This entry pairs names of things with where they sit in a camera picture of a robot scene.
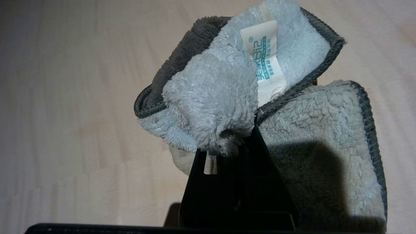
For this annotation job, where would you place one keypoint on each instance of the light blue microfiber cloth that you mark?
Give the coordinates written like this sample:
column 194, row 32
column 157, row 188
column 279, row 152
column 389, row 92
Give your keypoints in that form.
column 221, row 97

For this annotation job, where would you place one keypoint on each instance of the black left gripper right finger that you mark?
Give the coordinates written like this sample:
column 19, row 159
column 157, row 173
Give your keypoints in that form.
column 266, row 195

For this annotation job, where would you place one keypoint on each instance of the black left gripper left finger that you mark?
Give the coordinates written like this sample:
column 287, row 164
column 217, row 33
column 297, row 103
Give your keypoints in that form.
column 208, row 195

